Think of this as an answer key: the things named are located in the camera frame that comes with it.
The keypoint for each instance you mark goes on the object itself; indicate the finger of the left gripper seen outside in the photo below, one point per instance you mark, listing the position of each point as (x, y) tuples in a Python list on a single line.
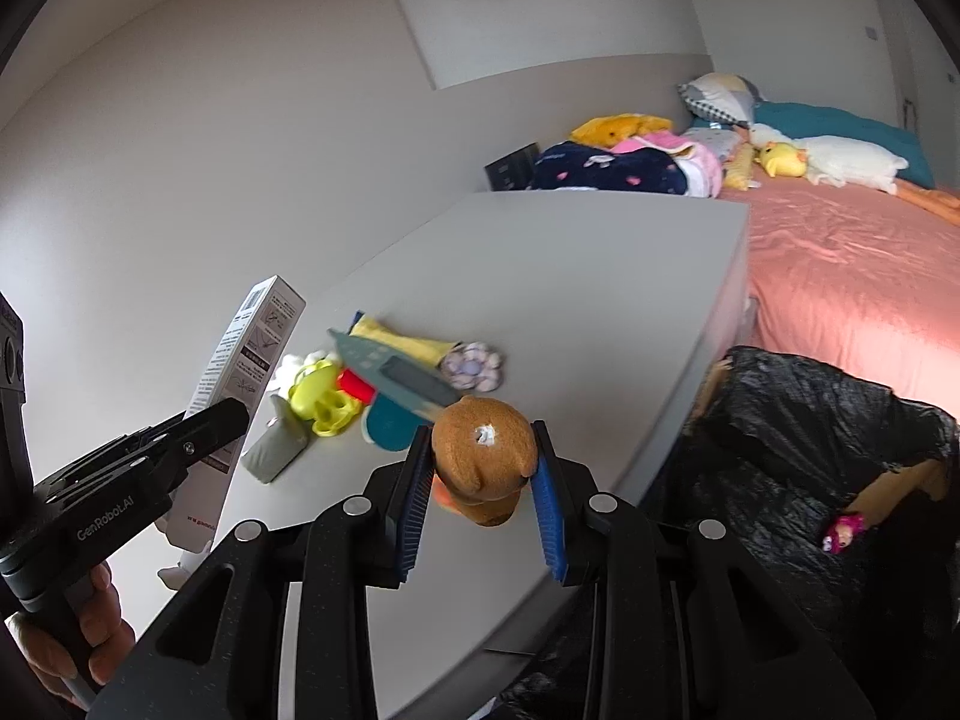
[(202, 427)]

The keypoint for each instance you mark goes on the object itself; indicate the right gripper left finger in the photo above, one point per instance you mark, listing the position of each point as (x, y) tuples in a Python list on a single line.
[(408, 506)]

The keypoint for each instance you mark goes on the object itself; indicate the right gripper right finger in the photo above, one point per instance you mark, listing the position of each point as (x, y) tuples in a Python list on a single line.
[(554, 509)]

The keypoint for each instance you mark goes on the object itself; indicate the brown plush toy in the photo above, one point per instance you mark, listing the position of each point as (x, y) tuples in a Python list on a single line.
[(485, 454)]

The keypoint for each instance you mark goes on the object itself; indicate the white cardboard box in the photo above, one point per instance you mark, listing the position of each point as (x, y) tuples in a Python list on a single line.
[(229, 393)]

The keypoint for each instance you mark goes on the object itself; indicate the teal dinosaur tape dispenser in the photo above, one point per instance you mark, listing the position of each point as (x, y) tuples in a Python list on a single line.
[(407, 394)]

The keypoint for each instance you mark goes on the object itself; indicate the yellow green plastic toy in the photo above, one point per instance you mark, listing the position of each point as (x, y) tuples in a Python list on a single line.
[(316, 397)]

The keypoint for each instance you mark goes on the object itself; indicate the purple paw plush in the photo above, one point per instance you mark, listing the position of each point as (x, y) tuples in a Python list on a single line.
[(473, 367)]

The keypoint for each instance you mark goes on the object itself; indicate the black trash bag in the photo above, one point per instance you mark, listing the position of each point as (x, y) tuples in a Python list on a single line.
[(711, 597)]

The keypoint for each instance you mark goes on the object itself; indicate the left hand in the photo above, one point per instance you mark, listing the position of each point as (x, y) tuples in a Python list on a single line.
[(91, 646)]

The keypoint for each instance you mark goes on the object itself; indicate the yellow blue pouch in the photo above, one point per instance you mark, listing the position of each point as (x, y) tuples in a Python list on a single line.
[(428, 351)]

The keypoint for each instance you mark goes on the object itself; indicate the pink doll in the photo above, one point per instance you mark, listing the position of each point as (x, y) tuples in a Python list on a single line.
[(843, 532)]

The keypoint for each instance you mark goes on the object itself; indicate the navy patterned blanket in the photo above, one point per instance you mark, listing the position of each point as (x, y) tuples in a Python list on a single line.
[(570, 165)]

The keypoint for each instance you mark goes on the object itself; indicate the pink bed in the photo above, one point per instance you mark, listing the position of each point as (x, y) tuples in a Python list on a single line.
[(857, 278)]

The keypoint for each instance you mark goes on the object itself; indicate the pink folded blanket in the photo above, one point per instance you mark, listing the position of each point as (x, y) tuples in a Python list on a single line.
[(702, 169)]

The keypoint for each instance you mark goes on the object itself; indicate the yellow plush toy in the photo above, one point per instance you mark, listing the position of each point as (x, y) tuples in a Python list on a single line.
[(609, 130)]

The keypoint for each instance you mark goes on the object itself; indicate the yellow duck plush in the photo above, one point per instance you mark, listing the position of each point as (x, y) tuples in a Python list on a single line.
[(781, 159)]

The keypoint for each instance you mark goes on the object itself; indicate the white goose plush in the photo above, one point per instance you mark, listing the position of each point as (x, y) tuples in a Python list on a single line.
[(838, 161)]

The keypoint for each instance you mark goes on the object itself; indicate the checkered pillow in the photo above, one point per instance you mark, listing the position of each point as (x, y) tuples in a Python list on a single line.
[(722, 98)]

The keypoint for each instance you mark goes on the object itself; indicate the teal pillow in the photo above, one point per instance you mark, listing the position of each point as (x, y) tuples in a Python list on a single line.
[(799, 120)]

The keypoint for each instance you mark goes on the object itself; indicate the black wall socket panel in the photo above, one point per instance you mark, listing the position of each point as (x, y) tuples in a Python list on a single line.
[(514, 171)]

